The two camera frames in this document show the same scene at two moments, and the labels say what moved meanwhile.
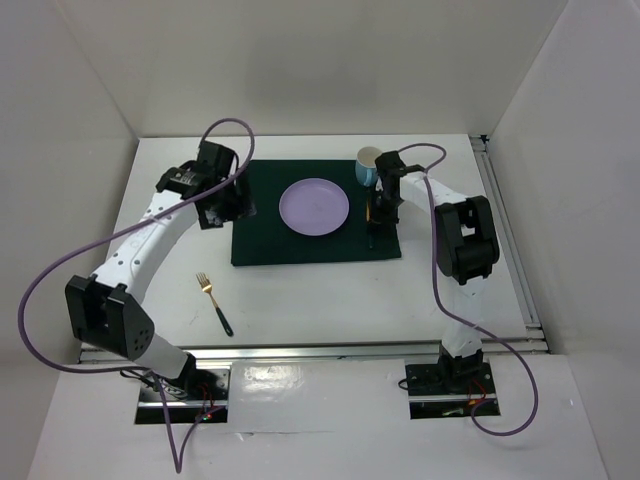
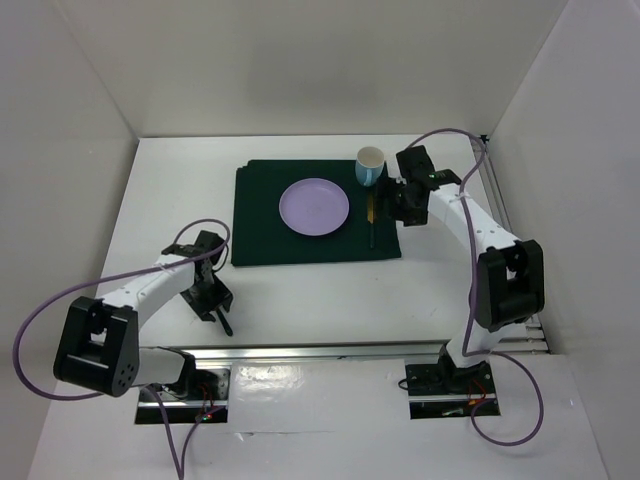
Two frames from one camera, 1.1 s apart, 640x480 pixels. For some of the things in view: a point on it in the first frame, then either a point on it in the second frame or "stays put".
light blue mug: [365, 166] stays put
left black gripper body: [229, 206] → [207, 295]
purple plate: [314, 206] stays put
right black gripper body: [385, 211] → [400, 205]
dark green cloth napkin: [308, 211] stays put
